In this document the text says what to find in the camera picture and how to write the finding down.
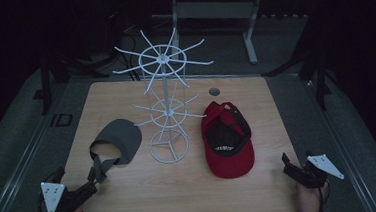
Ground person's right hand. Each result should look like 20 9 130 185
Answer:
296 179 331 212

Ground black floor socket box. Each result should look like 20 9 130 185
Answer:
48 111 75 129

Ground white wire hat rack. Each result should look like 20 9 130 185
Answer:
109 24 222 168

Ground black floor cables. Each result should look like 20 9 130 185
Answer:
116 28 142 84

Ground grey sun visor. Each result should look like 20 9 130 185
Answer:
87 116 146 185

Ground black tripod stand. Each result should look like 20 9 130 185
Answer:
258 12 336 116
30 47 114 117

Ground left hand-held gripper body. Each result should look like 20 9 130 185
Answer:
40 178 100 212

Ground grey metal desk frame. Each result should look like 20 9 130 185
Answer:
170 0 271 71

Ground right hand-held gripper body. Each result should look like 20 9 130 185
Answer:
289 152 346 191

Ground red baseball cap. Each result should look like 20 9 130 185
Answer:
199 98 258 182

